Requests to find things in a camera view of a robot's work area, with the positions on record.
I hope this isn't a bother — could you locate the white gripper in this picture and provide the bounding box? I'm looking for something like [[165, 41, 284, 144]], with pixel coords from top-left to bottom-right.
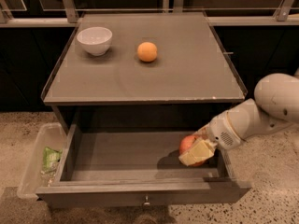
[[178, 111, 242, 166]]

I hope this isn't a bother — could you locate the red apple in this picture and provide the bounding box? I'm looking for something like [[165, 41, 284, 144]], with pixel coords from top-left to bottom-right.
[[178, 134, 199, 154]]

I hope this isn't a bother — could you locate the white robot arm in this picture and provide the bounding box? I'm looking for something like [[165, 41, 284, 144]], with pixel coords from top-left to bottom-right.
[[178, 73, 299, 166]]

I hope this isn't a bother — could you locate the metal drawer knob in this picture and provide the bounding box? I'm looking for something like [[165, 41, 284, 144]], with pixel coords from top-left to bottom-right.
[[143, 195, 150, 207]]

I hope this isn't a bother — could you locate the open grey top drawer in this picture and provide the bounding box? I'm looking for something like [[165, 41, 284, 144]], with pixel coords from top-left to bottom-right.
[[36, 124, 251, 208]]

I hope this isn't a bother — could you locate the grey cabinet with glass rim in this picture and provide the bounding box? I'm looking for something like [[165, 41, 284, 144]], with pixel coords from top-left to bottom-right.
[[42, 13, 247, 130]]

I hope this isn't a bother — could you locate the orange fruit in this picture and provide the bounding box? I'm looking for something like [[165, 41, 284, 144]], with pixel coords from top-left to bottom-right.
[[137, 42, 157, 63]]

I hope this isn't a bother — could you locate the white ceramic bowl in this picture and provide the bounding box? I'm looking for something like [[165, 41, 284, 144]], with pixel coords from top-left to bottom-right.
[[77, 27, 113, 56]]

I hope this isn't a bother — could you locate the green snack bag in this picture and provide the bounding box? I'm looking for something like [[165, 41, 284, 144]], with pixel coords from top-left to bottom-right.
[[41, 147, 62, 174]]

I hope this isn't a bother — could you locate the clear plastic bin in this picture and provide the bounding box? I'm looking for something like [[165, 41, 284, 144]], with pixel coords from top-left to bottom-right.
[[17, 122, 66, 199]]

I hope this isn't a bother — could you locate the metal railing frame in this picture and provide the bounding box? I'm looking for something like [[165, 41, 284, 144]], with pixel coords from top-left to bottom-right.
[[0, 0, 299, 28]]

